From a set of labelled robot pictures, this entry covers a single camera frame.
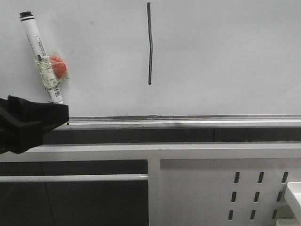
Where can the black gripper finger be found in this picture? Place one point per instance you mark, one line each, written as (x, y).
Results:
(17, 133)
(50, 115)

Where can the white whiteboard marker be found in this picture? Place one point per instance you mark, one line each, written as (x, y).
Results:
(41, 57)

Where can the red round magnet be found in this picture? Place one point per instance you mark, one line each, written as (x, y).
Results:
(59, 67)

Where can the white whiteboard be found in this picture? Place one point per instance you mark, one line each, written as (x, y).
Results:
(216, 62)

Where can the white metal whiteboard stand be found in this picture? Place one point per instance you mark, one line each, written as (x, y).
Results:
(216, 184)

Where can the white plastic tray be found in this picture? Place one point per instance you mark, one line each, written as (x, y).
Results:
(293, 198)

